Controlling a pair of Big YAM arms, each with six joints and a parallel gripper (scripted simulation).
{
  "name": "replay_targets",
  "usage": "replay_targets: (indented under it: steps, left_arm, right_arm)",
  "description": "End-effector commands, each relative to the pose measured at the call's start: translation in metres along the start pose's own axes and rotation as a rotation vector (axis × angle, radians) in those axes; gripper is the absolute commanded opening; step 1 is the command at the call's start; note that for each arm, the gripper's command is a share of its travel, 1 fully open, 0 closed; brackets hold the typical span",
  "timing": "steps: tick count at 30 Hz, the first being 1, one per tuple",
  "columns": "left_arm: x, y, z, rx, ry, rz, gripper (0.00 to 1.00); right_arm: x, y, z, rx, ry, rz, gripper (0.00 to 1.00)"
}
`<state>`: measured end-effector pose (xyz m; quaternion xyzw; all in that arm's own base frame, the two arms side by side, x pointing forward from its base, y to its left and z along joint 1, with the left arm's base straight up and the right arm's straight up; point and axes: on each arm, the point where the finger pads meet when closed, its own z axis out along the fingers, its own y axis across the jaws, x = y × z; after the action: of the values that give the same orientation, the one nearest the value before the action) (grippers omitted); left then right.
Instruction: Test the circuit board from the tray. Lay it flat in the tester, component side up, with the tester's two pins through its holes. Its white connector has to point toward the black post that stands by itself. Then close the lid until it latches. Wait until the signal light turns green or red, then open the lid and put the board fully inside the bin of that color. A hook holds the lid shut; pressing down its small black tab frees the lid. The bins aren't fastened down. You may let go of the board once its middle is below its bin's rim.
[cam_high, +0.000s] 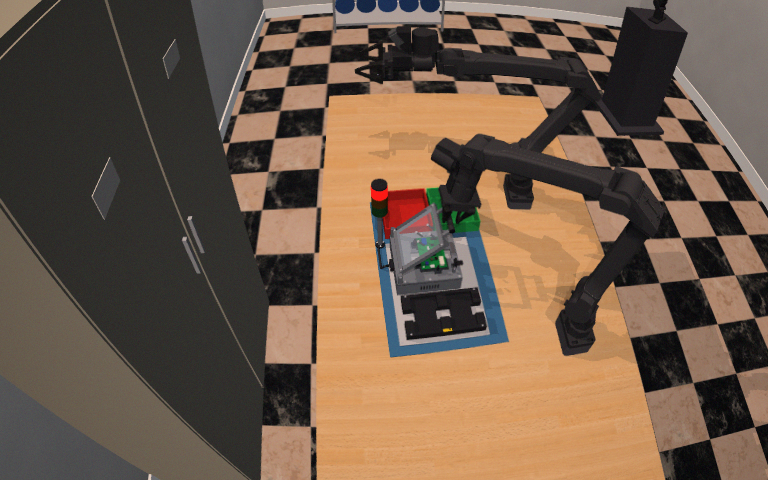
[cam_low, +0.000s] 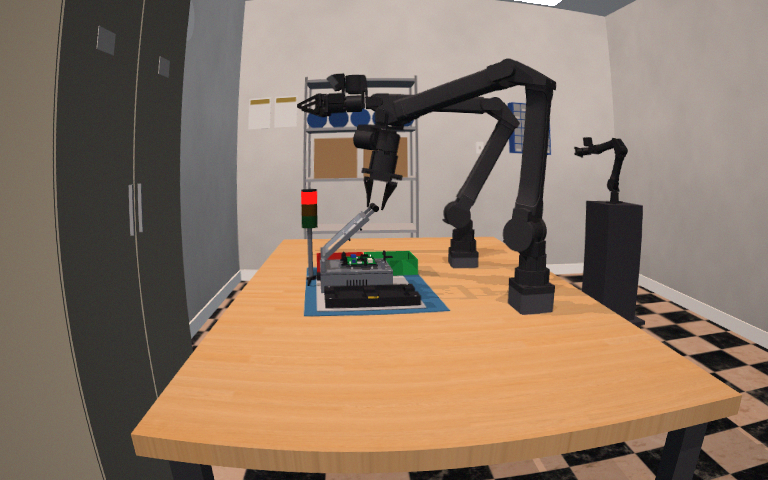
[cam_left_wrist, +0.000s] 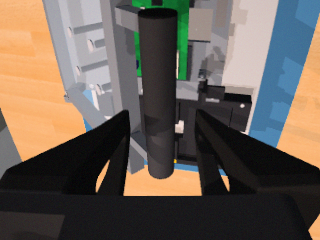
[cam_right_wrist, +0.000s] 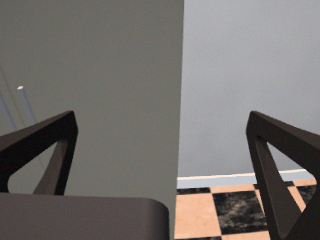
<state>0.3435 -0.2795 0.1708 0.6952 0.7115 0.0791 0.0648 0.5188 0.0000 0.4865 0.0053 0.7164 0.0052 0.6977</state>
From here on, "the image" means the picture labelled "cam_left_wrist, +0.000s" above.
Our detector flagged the green circuit board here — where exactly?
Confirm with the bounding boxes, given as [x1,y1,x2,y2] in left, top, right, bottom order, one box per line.
[132,0,189,80]

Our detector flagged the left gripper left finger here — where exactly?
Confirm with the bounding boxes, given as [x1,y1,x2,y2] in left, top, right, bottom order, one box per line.
[0,109,131,196]

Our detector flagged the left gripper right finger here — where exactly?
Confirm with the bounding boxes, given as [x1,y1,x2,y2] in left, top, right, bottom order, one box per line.
[195,109,320,229]

